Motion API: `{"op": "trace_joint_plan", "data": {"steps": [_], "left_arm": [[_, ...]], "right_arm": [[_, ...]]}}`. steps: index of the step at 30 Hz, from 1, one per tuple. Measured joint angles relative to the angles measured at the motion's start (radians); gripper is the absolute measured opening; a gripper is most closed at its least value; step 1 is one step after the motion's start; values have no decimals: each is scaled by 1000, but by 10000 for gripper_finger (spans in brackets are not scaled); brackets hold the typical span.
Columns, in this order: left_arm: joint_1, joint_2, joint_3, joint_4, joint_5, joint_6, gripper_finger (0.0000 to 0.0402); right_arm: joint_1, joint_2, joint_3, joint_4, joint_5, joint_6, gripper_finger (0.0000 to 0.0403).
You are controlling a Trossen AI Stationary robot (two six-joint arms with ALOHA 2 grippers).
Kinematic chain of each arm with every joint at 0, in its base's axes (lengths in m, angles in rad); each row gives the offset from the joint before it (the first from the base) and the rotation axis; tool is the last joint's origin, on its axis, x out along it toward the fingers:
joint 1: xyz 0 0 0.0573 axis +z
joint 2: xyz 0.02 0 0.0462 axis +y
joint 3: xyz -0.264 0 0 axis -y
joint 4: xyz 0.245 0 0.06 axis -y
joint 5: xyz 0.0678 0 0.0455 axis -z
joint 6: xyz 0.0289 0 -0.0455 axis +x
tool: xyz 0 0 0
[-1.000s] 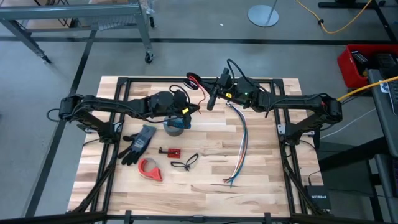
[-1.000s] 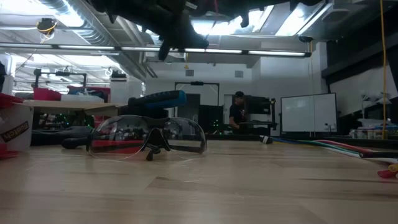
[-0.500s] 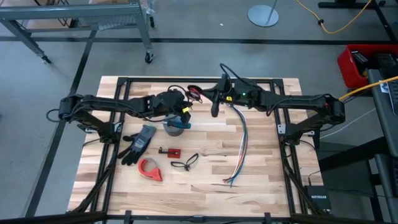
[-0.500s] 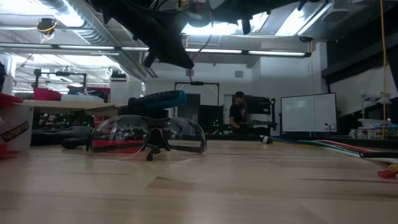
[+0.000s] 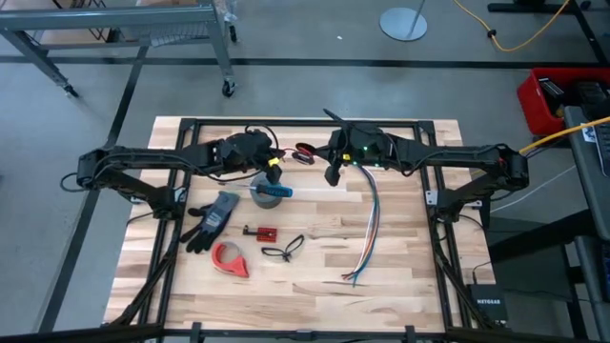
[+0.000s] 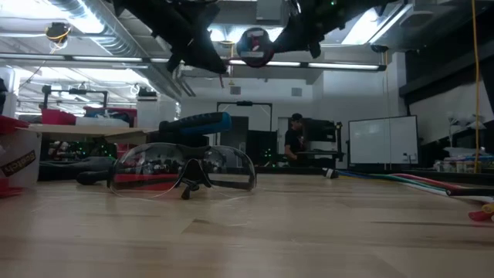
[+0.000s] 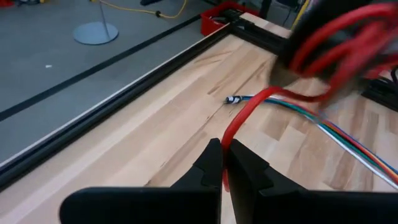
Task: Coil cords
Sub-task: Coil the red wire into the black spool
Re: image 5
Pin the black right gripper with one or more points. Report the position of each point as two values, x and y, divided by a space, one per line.
362 145

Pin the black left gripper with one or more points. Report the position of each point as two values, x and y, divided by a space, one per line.
243 150

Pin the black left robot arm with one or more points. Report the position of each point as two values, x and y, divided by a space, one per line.
143 157

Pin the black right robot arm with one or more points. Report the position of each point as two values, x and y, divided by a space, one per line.
453 155

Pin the small red black tool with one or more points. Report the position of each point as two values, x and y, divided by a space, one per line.
267 234

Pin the grey black work glove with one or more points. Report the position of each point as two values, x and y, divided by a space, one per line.
214 219

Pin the clear safety glasses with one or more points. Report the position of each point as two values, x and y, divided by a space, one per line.
287 256

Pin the white bucket with label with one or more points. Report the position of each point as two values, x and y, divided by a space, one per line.
233 269

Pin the round metal stand base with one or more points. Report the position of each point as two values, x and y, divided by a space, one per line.
402 26

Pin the red plastic crate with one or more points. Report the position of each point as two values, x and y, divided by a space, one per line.
529 105

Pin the black power adapter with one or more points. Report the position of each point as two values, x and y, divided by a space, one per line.
553 90

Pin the grey desk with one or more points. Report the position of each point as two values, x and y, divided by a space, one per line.
583 190

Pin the black metal table frame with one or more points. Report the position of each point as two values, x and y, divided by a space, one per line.
305 122

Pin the grey duct tape roll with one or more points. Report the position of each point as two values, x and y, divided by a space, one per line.
259 197

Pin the black network switch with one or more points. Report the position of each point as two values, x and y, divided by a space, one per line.
488 305

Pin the black desk frame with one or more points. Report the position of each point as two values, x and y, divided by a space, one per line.
524 7

